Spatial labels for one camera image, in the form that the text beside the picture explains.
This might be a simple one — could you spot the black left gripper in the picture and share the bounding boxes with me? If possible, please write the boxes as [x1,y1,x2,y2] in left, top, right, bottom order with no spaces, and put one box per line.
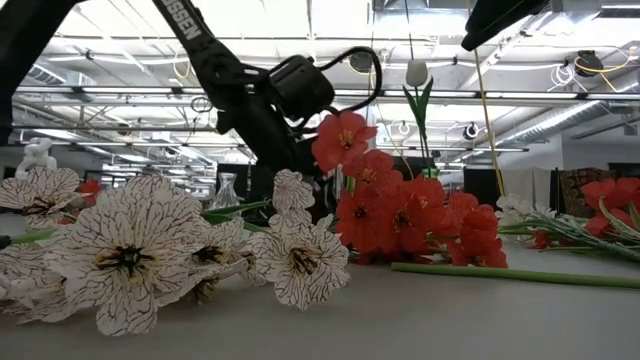
[216,82,344,224]

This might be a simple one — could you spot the red hibiscus flower stem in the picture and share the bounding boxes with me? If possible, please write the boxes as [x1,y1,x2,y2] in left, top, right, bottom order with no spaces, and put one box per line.
[310,109,640,290]

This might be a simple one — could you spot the white tulip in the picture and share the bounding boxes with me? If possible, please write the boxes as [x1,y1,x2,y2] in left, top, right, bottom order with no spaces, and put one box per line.
[402,58,436,177]

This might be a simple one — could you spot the white veined flower stem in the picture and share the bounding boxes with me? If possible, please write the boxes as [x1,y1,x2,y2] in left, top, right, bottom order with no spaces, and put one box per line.
[0,167,352,337]

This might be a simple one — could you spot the small red flower stem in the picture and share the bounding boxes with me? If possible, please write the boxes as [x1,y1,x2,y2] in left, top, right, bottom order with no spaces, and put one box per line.
[57,178,104,226]

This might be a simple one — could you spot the clear glass vase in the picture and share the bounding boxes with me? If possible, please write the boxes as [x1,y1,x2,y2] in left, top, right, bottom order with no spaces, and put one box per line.
[212,172,242,211]

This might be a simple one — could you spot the black partition panel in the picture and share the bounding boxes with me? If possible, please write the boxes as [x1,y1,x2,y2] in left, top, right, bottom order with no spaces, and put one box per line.
[215,163,266,211]
[462,167,501,211]

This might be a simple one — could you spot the white curtain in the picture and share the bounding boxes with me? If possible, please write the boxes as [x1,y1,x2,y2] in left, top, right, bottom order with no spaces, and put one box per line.
[499,167,551,211]

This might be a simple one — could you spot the brown patterned cloth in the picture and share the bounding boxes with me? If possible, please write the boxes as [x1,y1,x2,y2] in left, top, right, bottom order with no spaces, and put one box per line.
[558,167,617,217]

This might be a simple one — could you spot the white robot figure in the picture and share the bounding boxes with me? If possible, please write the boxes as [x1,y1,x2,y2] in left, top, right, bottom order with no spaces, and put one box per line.
[14,137,59,181]

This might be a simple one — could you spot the thin black hanging cable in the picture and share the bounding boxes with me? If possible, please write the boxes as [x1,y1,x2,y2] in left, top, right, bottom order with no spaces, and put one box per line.
[403,0,416,62]

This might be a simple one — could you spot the yellow hanging cord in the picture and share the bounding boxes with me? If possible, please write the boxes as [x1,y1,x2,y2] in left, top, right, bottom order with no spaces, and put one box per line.
[472,47,506,197]

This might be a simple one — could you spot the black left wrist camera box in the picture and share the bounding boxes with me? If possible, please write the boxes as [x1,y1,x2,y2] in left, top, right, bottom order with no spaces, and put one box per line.
[269,53,336,122]

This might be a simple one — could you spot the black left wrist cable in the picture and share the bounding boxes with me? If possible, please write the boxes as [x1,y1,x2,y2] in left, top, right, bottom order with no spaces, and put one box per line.
[317,45,384,117]

